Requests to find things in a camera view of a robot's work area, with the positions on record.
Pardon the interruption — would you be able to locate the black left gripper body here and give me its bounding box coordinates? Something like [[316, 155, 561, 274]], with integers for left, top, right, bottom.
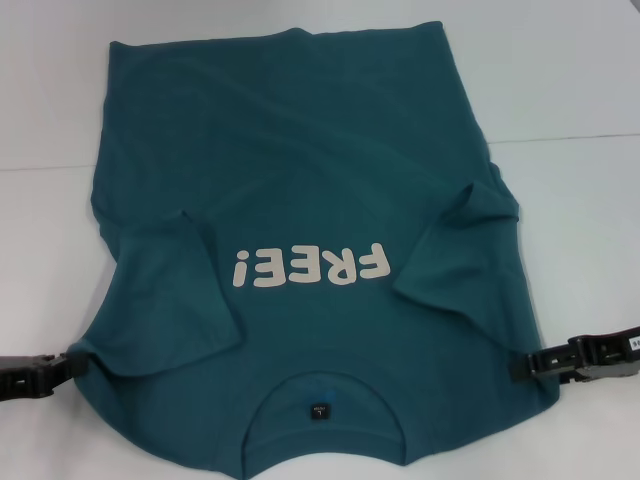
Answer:
[[0, 353, 36, 402]]

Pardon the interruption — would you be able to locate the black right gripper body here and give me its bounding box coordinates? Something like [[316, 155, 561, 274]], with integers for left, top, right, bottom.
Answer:
[[567, 329, 640, 384]]

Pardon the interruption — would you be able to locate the teal blue FREE t-shirt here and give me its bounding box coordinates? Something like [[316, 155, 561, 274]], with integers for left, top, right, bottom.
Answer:
[[69, 20, 564, 480]]

